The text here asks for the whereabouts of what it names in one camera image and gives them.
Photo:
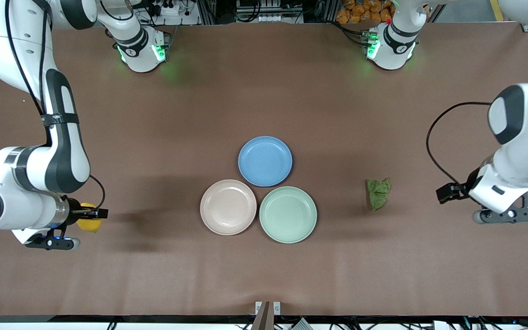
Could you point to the beige round plate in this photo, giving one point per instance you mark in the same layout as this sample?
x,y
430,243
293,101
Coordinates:
x,y
228,207

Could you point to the green lettuce leaf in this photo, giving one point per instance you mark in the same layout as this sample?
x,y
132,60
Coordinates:
x,y
377,195

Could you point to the white power strip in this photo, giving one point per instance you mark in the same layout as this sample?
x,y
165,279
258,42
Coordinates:
x,y
170,9

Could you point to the pale green round plate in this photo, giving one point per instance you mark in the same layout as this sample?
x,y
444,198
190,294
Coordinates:
x,y
288,214

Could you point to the yellow lemon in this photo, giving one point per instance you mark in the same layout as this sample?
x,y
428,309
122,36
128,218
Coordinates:
x,y
90,225

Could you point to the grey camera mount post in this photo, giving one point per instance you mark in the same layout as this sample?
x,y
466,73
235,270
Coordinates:
x,y
261,318

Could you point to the orange packaged items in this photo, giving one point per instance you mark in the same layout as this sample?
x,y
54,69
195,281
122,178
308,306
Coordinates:
x,y
360,10

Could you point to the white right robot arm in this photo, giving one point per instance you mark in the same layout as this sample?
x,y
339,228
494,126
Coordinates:
x,y
25,55

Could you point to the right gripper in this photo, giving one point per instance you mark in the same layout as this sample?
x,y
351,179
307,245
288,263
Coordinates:
x,y
74,209

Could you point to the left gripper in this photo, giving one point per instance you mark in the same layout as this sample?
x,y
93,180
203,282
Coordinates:
x,y
466,186

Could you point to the white mounting bracket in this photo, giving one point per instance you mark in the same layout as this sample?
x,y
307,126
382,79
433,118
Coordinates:
x,y
277,308

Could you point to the grey ribbed device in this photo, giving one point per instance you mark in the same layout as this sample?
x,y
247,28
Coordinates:
x,y
301,324

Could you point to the blue round plate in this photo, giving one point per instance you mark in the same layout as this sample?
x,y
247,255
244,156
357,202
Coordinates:
x,y
265,161

